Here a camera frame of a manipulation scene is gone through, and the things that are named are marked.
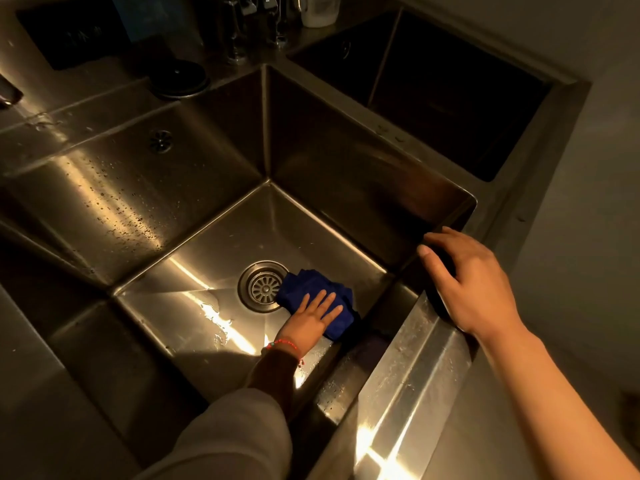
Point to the person's right hand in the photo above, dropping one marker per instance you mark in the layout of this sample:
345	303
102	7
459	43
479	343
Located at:
482	294

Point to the person's left hand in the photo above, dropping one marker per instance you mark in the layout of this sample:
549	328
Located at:
307	327

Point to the blue cleaning cloth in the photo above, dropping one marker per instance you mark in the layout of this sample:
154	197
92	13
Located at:
310	284

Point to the stainless steel sink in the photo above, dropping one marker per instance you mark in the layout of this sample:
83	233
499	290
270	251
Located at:
125	194

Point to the white spray bottle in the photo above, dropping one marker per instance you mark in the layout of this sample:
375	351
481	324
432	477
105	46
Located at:
320	12

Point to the person's right forearm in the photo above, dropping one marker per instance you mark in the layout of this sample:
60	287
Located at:
560	409

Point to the person's left forearm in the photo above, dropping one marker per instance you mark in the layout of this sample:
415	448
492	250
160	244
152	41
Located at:
272	374

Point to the round black sink stopper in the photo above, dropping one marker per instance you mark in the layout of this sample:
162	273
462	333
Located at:
180	78

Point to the light grey sleeve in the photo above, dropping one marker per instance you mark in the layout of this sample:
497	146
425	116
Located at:
225	444

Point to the round overflow cover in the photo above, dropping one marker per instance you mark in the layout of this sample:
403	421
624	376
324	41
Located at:
161	141
345	49

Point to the small chrome tap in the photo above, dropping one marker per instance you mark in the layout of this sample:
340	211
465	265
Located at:
234	44

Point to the chrome long-spout faucet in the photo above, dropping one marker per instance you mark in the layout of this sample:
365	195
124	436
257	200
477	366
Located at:
276	34
9	92

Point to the blue label plate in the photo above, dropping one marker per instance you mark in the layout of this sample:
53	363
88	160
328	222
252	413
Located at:
150	17

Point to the black label plate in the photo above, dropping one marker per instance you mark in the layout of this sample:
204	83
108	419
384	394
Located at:
70	34

